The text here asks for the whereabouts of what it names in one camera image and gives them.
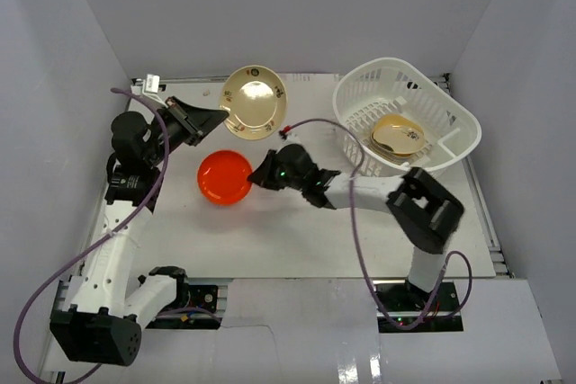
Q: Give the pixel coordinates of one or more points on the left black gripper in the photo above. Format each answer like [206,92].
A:
[184,119]

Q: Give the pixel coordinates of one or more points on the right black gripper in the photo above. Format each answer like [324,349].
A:
[264,174]

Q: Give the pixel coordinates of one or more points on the orange round plate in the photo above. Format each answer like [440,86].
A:
[222,177]

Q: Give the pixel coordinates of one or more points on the cream round flower plate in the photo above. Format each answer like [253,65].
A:
[255,98]

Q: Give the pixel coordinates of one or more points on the cream round plate black mound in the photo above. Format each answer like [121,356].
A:
[395,136]

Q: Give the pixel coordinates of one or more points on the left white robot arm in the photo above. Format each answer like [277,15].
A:
[104,322]

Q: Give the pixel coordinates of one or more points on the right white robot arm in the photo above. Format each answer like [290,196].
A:
[425,210]

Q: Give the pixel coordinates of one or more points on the white plastic basket bin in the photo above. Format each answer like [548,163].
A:
[393,86]

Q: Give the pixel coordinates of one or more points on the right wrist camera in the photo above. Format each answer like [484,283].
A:
[291,138]

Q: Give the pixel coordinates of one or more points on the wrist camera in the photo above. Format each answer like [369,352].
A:
[291,138]
[151,84]

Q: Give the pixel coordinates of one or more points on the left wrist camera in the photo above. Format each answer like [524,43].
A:
[151,84]

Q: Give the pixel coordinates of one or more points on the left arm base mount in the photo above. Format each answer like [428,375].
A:
[200,296]

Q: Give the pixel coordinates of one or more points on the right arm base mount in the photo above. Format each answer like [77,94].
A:
[404,307]

